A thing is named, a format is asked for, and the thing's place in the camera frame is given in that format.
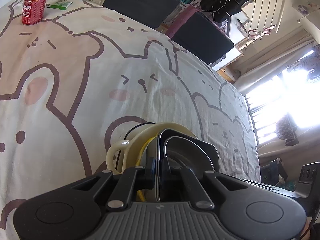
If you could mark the floral bowl with yellow rim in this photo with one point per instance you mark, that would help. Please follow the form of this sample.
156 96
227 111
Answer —
147 143

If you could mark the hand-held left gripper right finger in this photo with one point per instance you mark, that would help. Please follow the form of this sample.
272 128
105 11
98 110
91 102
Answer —
165 173

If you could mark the hanging mesh bag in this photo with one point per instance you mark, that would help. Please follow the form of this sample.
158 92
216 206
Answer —
286 130

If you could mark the metal drying rack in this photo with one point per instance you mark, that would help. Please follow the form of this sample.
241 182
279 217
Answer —
260 10

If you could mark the pink cloth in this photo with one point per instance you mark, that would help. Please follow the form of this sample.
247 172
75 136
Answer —
180 21

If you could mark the dark grey chair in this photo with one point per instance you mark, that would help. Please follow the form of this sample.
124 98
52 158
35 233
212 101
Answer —
142 0
205 37

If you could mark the printed bear tablecloth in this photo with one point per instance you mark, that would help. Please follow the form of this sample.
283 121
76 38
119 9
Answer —
87 80

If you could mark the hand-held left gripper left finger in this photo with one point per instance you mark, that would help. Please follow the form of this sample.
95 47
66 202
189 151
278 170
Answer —
153 172

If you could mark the beige curtain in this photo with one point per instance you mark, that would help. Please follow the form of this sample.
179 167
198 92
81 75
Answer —
262 62

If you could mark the red drink can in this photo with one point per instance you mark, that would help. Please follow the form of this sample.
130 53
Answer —
33 7

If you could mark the green packet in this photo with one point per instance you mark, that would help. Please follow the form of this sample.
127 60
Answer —
60 5

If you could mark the large square steel tray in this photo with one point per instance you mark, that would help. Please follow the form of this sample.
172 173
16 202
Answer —
210 152

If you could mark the round steel bowl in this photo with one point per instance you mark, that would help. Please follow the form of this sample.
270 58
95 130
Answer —
185 152

